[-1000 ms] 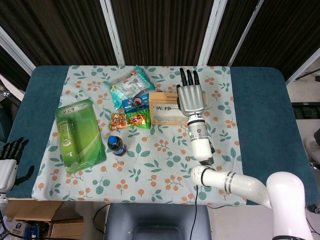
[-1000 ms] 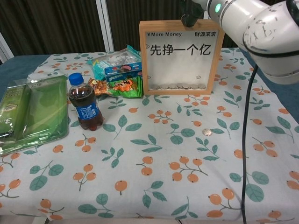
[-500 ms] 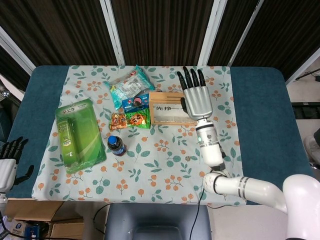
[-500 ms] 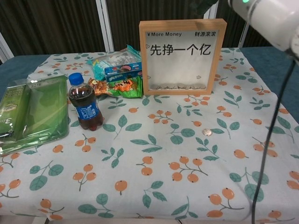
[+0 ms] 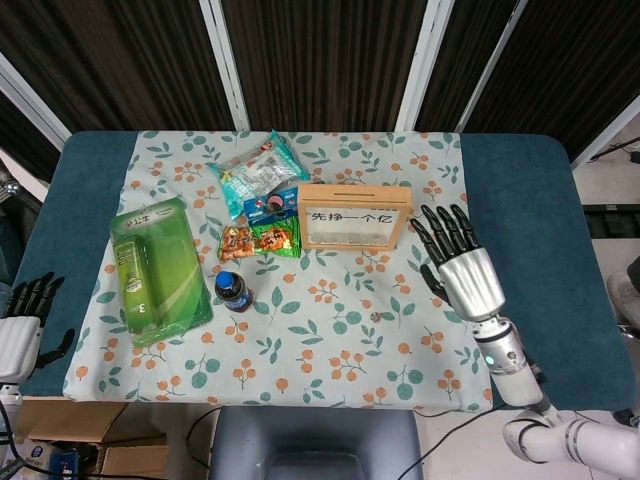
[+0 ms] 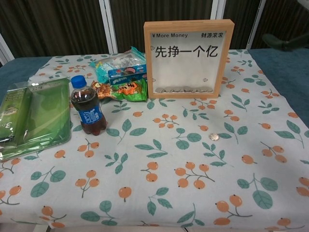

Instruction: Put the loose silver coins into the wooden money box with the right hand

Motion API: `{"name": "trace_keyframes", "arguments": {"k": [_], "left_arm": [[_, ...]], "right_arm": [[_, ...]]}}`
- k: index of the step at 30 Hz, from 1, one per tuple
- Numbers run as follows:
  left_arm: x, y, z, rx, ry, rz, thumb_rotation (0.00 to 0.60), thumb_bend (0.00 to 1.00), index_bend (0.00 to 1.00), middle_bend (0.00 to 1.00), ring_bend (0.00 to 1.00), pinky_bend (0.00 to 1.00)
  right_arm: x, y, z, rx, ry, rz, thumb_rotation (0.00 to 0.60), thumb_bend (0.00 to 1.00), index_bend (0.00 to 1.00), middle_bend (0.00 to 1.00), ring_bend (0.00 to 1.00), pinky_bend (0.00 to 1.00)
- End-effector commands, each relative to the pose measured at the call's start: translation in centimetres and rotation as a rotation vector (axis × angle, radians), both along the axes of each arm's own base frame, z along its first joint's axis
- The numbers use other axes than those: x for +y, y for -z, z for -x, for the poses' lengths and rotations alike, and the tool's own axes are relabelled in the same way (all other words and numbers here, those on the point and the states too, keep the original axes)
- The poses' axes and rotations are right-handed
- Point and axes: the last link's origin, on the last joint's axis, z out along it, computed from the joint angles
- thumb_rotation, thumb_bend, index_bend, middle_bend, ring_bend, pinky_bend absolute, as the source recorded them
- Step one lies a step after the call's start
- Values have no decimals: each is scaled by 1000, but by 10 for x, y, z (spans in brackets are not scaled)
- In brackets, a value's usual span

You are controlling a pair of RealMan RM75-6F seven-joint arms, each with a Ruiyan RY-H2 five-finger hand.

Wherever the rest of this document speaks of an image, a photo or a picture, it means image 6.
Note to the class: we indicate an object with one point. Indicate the silver coin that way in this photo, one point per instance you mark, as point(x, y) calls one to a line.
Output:
point(213, 137)

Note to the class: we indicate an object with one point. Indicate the floral tablecloth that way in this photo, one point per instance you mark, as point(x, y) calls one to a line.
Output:
point(144, 157)

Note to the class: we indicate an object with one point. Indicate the teal table cover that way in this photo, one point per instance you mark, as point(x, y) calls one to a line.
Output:
point(277, 65)

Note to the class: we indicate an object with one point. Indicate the teal snack bag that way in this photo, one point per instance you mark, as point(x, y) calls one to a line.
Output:
point(116, 62)

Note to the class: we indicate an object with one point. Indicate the orange green snack bag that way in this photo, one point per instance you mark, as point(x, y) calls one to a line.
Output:
point(130, 93)

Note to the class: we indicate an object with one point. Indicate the wooden frame coin bank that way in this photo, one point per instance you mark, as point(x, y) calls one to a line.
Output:
point(188, 95)

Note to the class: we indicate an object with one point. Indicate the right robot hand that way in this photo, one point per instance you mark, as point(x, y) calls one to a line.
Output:
point(275, 41)

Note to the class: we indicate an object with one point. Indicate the blue cookie box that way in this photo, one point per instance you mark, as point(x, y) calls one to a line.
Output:
point(128, 72)

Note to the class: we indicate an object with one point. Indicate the green packaged tray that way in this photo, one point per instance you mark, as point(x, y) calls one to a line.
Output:
point(46, 113)

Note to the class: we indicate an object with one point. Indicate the cola bottle blue cap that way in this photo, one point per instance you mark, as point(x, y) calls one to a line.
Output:
point(88, 113)

